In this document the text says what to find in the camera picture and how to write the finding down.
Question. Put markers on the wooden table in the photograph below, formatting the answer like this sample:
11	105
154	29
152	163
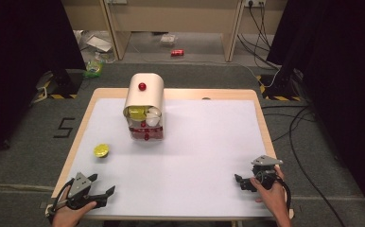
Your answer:
183	93

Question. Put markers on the clear dispenser with cream lid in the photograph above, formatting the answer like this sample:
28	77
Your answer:
144	93

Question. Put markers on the black stand base striped tape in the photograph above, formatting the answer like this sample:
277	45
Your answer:
65	85
276	91

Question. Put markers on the green packet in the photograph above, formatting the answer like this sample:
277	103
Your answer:
94	67

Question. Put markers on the beige wooden desk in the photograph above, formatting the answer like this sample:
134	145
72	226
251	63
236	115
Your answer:
171	15

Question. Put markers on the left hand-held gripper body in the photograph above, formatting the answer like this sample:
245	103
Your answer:
79	192

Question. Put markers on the red can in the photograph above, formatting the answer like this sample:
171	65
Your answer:
177	52

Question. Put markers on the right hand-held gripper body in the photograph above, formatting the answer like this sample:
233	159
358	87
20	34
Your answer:
265	173

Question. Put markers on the black curtain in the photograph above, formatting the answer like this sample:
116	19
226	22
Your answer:
20	69
344	78

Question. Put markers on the white cup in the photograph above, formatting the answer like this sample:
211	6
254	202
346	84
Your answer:
155	111
152	119

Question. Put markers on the white wall power outlet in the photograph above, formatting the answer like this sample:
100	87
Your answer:
255	2

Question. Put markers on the clear plastic bag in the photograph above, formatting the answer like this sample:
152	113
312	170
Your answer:
168	39

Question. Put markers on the white table mat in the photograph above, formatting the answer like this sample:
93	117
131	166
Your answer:
187	157

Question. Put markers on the white paper sheet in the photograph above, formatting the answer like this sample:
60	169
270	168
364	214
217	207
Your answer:
99	43

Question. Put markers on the person's left hand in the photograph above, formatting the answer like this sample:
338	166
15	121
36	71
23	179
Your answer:
68	217

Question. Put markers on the person's right hand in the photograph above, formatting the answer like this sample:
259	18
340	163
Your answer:
273	198

